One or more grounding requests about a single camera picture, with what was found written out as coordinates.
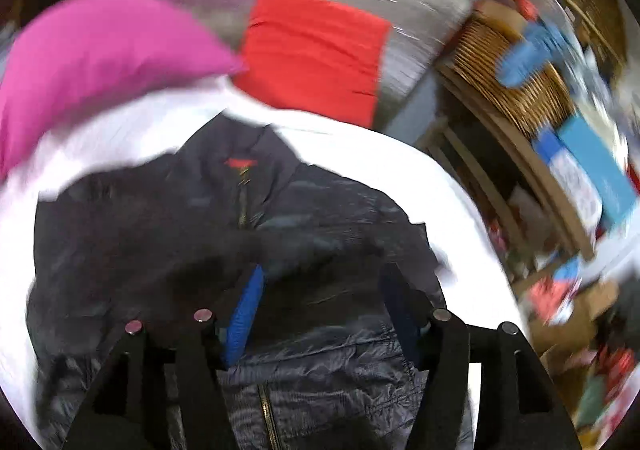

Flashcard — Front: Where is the white embossed blanket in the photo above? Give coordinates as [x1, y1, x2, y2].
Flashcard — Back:
[0, 74, 531, 450]

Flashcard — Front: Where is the red pillow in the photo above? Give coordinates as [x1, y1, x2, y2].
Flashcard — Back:
[234, 0, 393, 129]

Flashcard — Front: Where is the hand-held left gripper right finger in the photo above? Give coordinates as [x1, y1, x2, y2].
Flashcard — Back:
[378, 262, 583, 450]

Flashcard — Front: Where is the wicker wooden shelf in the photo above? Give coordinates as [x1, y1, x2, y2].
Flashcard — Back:
[420, 0, 601, 263]

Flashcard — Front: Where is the black puffer jacket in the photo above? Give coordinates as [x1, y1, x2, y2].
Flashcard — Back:
[25, 117, 476, 450]

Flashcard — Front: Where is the blue cloth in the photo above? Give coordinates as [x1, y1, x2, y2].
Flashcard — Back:
[495, 22, 576, 89]

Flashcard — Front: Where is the pink pillow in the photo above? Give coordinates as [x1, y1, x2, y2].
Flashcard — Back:
[0, 0, 247, 181]

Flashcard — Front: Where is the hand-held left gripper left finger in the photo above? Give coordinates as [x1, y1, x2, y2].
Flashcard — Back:
[62, 264, 266, 450]

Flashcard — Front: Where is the blue and white box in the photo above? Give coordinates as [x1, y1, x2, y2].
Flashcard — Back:
[532, 127, 603, 231]

